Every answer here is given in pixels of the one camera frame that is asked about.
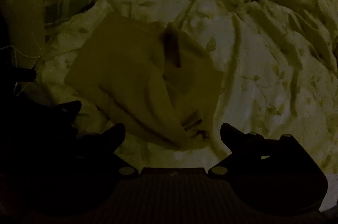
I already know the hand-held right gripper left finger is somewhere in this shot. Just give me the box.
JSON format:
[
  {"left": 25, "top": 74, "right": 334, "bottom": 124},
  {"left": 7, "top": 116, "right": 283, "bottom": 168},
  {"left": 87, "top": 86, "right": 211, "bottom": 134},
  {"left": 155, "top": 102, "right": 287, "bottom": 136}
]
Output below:
[{"left": 78, "top": 123, "right": 139, "bottom": 177}]

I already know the leaf print duvet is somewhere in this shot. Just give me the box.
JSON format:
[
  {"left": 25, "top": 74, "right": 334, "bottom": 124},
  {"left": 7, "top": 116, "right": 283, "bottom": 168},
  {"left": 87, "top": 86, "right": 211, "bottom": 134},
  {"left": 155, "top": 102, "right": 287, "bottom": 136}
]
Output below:
[{"left": 34, "top": 0, "right": 338, "bottom": 174}]

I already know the thin light cord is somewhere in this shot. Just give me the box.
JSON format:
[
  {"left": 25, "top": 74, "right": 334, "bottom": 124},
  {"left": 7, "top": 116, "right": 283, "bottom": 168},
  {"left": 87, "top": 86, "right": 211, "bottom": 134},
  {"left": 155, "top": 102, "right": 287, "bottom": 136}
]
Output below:
[{"left": 0, "top": 33, "right": 43, "bottom": 60}]

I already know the checked cloth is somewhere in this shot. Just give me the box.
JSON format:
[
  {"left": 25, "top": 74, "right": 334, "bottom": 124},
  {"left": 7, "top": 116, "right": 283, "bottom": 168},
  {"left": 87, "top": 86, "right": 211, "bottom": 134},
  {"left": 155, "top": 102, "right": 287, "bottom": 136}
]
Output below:
[{"left": 43, "top": 0, "right": 148, "bottom": 29}]

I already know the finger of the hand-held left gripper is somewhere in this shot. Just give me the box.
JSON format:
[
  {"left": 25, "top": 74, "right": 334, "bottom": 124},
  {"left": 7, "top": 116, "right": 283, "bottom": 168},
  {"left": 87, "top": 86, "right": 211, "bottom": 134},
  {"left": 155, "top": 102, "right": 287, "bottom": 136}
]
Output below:
[
  {"left": 15, "top": 68, "right": 37, "bottom": 82},
  {"left": 52, "top": 100, "right": 82, "bottom": 119}
]

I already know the small yellow garment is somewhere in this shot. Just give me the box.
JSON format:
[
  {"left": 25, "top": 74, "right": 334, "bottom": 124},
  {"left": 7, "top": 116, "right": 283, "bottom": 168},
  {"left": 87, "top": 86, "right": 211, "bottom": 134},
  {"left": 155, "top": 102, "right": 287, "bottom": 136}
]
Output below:
[{"left": 64, "top": 12, "right": 223, "bottom": 151}]

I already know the plain yellow pillow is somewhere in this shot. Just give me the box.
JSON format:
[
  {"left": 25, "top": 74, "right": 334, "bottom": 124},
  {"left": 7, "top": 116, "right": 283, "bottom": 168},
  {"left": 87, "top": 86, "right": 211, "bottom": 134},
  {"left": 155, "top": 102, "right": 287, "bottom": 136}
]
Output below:
[{"left": 0, "top": 0, "right": 164, "bottom": 61}]

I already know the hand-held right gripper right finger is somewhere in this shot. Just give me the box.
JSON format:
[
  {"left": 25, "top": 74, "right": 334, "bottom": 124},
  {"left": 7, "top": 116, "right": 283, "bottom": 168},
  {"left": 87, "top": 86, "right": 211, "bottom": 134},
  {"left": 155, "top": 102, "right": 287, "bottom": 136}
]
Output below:
[{"left": 208, "top": 123, "right": 315, "bottom": 176}]

